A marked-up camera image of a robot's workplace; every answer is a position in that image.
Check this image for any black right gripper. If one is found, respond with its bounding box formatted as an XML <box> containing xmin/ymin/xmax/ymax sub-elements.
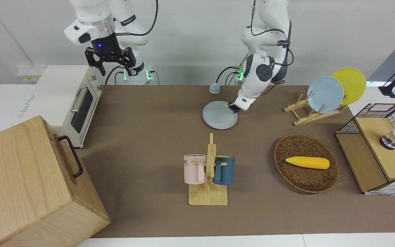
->
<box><xmin>85</xmin><ymin>32</ymin><xmax>137</xmax><ymax>77</ymax></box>

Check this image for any gray round plate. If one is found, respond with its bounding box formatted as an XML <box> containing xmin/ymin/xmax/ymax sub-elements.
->
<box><xmin>202</xmin><ymin>101</ymin><xmax>238</xmax><ymax>130</ymax></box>

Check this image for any wooden plate rack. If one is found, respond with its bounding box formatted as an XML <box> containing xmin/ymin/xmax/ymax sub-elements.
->
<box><xmin>283</xmin><ymin>93</ymin><xmax>349</xmax><ymax>126</ymax></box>

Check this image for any light blue plate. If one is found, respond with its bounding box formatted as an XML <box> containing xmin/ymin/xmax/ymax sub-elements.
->
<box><xmin>307</xmin><ymin>76</ymin><xmax>344</xmax><ymax>114</ymax></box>

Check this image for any yellow plate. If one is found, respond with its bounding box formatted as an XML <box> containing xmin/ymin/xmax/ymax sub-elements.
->
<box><xmin>331</xmin><ymin>67</ymin><xmax>367</xmax><ymax>105</ymax></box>

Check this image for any white toaster oven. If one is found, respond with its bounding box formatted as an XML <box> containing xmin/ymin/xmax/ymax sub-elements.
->
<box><xmin>15</xmin><ymin>65</ymin><xmax>102</xmax><ymax>149</ymax></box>

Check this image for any dark blue mug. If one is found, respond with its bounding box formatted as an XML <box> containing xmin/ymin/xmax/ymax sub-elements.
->
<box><xmin>213</xmin><ymin>155</ymin><xmax>236</xmax><ymax>186</ymax></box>

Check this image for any pink mug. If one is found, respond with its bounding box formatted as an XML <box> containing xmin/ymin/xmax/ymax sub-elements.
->
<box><xmin>183</xmin><ymin>154</ymin><xmax>207</xmax><ymax>184</ymax></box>

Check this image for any white power strip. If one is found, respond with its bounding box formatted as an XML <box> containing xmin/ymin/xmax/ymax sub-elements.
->
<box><xmin>16</xmin><ymin>67</ymin><xmax>46</xmax><ymax>83</ymax></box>

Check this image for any brown table mat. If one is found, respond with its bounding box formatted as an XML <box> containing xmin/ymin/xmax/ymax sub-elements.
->
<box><xmin>81</xmin><ymin>85</ymin><xmax>395</xmax><ymax>238</ymax></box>

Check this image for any wooden mug rack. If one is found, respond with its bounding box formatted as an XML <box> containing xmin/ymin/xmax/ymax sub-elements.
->
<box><xmin>188</xmin><ymin>133</ymin><xmax>228</xmax><ymax>206</ymax></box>

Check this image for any yellow corn cob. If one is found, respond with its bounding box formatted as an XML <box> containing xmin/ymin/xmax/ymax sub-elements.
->
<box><xmin>285</xmin><ymin>156</ymin><xmax>330</xmax><ymax>170</ymax></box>

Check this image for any brown wicker basket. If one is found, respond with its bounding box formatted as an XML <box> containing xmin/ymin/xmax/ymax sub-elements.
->
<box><xmin>274</xmin><ymin>134</ymin><xmax>339</xmax><ymax>194</ymax></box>

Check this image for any large wooden box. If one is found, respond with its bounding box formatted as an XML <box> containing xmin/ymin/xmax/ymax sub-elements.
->
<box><xmin>0</xmin><ymin>115</ymin><xmax>110</xmax><ymax>247</ymax></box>

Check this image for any oven door handle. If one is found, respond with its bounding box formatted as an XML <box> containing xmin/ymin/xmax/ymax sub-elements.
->
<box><xmin>71</xmin><ymin>87</ymin><xmax>88</xmax><ymax>113</ymax></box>

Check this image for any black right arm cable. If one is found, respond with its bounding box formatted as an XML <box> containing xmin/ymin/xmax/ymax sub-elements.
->
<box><xmin>115</xmin><ymin>0</ymin><xmax>159</xmax><ymax>37</ymax></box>

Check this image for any black box handle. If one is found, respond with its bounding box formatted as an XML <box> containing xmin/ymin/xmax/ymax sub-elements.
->
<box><xmin>58</xmin><ymin>136</ymin><xmax>84</xmax><ymax>179</ymax></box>

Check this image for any wire and wood shelf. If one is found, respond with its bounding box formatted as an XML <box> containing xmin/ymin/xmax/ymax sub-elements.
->
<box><xmin>335</xmin><ymin>103</ymin><xmax>395</xmax><ymax>196</ymax></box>

